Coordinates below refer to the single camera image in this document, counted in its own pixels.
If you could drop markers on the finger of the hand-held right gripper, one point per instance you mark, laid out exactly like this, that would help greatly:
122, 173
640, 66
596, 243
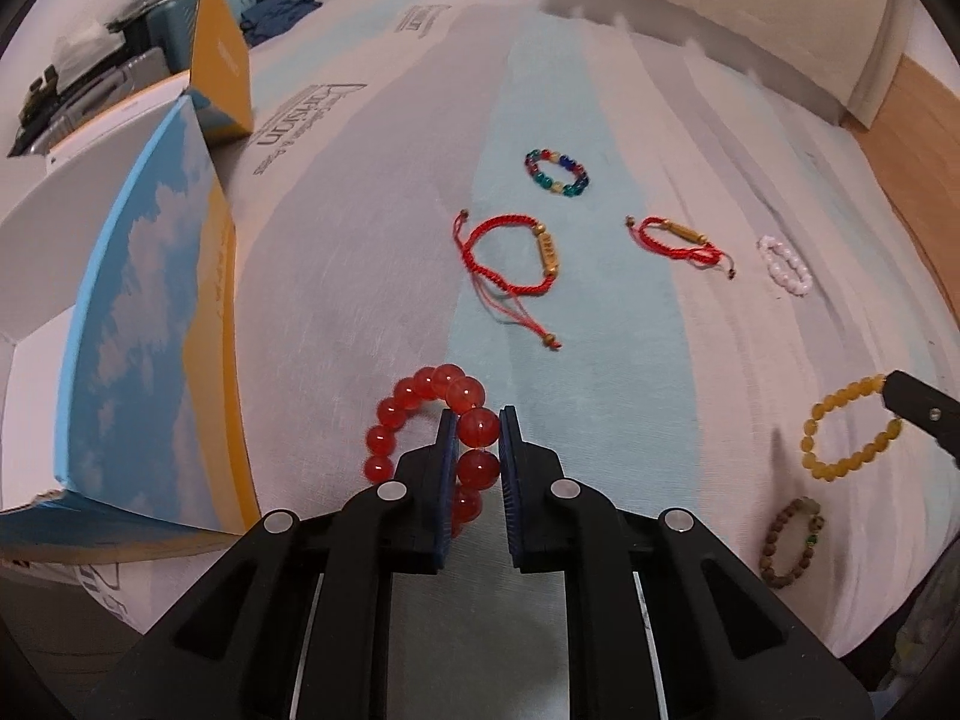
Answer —
922, 405

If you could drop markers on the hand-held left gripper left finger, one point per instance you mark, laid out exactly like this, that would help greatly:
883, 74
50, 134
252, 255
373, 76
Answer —
450, 465

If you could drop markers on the dark blue clothes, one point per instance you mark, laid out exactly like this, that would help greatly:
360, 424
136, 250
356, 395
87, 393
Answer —
277, 15

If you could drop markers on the sky print cardboard box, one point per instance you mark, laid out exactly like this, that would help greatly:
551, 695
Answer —
150, 277

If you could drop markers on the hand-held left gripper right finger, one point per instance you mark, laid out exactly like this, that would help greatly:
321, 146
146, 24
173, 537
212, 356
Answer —
510, 465

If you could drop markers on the grey suitcase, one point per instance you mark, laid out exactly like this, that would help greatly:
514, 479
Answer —
112, 82

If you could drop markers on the teal suitcase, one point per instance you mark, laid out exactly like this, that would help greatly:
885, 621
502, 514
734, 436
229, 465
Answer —
169, 30

